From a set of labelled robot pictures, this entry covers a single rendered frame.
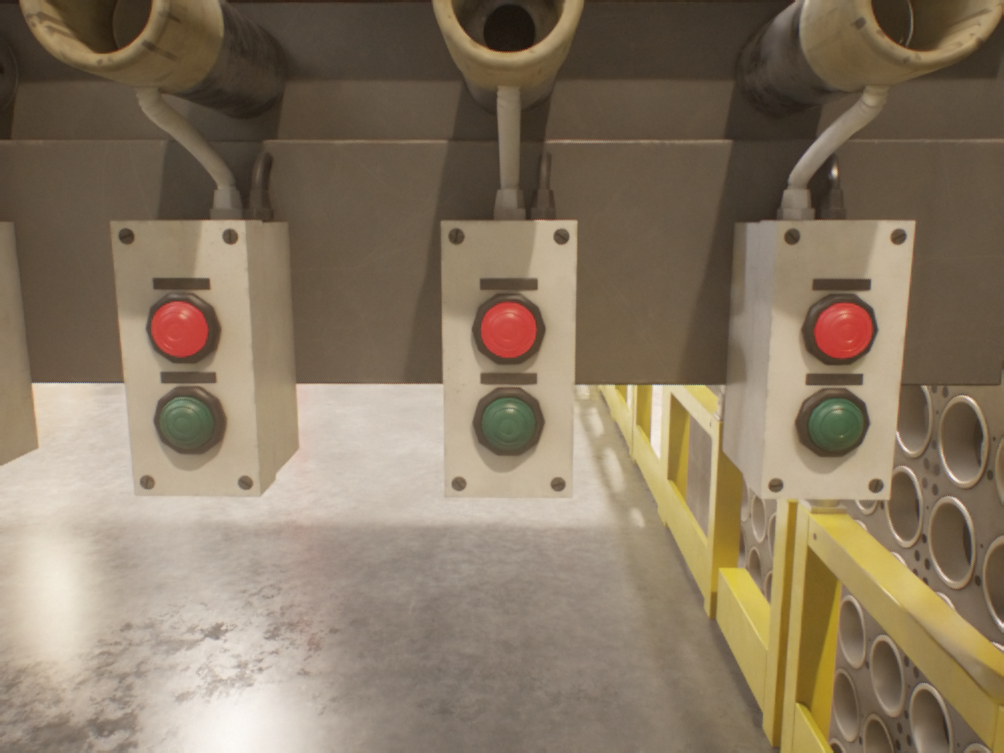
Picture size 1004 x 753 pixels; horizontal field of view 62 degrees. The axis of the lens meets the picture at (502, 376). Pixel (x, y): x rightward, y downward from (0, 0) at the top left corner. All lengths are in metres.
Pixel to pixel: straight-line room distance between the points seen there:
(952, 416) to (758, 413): 2.17
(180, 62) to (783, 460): 0.36
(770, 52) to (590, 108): 0.12
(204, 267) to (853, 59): 0.33
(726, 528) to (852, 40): 1.33
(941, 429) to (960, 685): 1.84
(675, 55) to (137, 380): 0.37
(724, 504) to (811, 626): 0.48
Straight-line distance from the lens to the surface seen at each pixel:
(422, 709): 1.43
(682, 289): 0.54
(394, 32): 0.57
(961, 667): 0.85
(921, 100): 0.61
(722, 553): 1.68
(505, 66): 0.37
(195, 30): 0.43
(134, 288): 0.48
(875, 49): 0.40
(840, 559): 1.07
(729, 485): 1.63
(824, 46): 0.43
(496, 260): 0.43
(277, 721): 1.44
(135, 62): 0.40
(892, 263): 0.48
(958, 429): 2.67
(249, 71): 0.51
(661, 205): 0.53
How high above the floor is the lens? 0.77
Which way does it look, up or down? 11 degrees down
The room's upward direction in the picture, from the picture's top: straight up
